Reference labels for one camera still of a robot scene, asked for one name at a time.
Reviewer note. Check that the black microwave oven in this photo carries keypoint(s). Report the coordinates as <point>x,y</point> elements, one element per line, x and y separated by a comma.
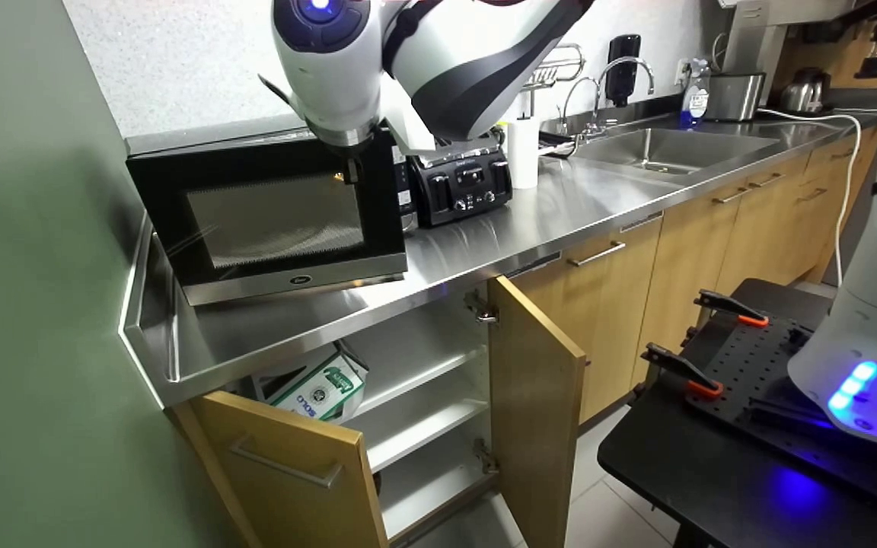
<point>284,213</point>

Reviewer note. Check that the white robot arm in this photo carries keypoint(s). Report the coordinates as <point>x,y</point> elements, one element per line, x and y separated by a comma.
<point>424,69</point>

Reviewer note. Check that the white cabinet shelves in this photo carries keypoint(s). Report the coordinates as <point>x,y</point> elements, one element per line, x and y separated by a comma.
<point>422,411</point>

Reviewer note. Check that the black toaster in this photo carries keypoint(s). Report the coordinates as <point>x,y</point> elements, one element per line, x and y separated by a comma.
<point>456,185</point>

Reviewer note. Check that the closed wooden cabinet door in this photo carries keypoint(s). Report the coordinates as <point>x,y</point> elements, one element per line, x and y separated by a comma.
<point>595,294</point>

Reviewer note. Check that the orange black clamp rear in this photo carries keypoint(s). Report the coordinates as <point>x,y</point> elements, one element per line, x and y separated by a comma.
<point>714,304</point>

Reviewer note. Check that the blue dish soap bottle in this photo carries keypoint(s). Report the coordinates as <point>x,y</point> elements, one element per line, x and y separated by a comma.
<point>694,94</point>

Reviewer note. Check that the stainless steel sink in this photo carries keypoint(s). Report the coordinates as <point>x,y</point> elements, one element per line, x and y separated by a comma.
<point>666,151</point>

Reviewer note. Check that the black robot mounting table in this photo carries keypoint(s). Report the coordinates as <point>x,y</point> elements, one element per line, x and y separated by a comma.
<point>756,468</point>

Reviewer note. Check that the open wooden cabinet door left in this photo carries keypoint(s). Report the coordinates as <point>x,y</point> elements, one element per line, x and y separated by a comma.
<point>284,478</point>

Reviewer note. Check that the open wooden cabinet door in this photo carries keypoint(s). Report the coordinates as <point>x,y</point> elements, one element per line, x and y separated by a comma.
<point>532,411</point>
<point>284,478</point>

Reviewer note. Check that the orange black clamp front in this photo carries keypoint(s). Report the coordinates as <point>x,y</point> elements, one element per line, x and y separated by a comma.
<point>694,382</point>

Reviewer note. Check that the orange black clamp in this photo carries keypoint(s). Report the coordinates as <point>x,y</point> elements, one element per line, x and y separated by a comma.
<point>714,304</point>
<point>694,382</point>

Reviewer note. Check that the open wooden cabinet door right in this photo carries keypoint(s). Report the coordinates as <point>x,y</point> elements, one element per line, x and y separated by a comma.
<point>532,411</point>

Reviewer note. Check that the green white cardboard box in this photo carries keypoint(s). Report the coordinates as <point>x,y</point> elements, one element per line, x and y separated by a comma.
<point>325,391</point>

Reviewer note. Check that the white paper towel roll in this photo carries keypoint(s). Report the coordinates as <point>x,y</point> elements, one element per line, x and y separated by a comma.
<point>521,151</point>

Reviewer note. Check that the chrome faucet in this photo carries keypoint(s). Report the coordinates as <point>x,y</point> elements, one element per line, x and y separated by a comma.
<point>616,81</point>

